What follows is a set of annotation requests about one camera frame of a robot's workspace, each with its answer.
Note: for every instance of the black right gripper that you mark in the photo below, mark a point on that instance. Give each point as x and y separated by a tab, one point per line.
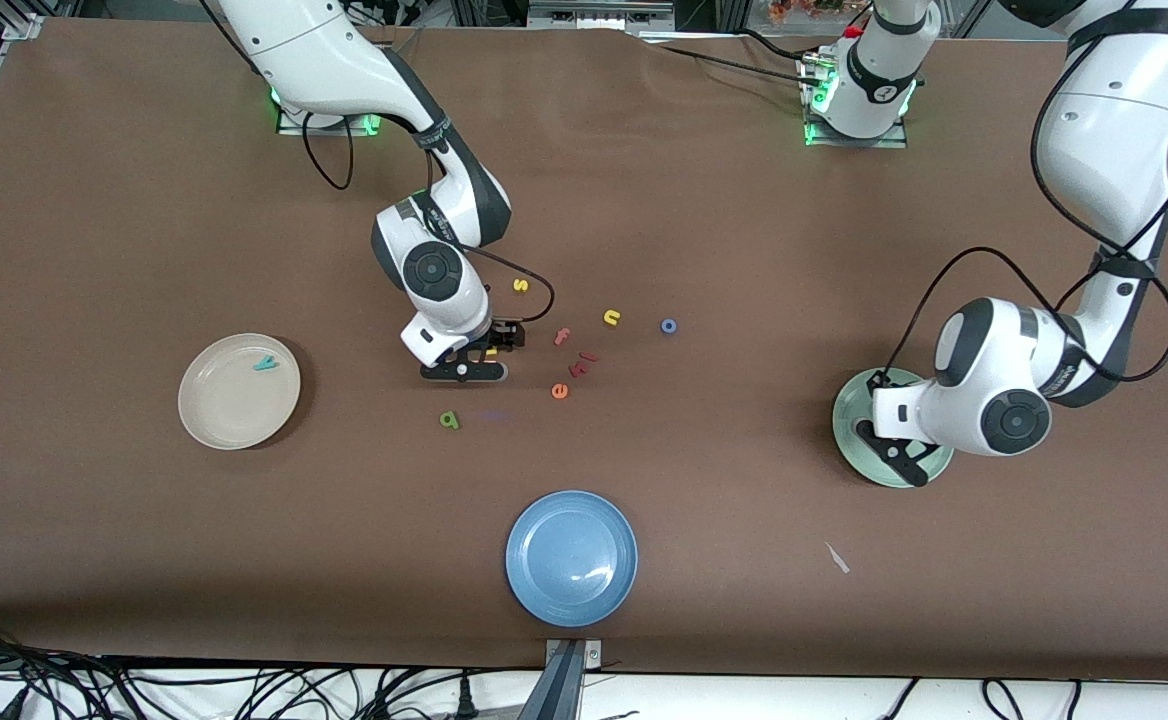
497	340

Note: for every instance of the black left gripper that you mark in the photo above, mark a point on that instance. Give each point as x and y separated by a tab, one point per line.
871	384

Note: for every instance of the green letter a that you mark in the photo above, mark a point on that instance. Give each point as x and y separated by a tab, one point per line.
450	420

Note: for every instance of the teal letter y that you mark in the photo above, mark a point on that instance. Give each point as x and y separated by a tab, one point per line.
265	364

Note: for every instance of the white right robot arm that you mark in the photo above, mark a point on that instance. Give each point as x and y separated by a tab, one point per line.
324	50

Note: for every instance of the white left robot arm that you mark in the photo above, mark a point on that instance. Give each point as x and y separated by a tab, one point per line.
1114	130

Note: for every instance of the light green plate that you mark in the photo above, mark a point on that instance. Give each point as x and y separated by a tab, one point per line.
859	460

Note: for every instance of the small white paper scrap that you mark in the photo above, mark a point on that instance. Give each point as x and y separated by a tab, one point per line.
837	558

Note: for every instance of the brown table cover mat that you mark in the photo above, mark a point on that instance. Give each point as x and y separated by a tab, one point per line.
644	200

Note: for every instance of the blue plate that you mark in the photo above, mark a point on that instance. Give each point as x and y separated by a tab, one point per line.
571	558

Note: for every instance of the beige brown plate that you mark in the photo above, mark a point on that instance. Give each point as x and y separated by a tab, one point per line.
224	400

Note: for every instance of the grey metal profile bar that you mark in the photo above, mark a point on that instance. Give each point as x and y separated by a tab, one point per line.
556	692

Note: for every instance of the orange dried flowers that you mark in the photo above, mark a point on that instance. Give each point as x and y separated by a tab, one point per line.
794	10

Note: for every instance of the silver bracket plate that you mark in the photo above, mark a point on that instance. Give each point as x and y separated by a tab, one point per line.
594	655

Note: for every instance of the grey metal frame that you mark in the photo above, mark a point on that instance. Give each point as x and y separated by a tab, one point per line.
599	15

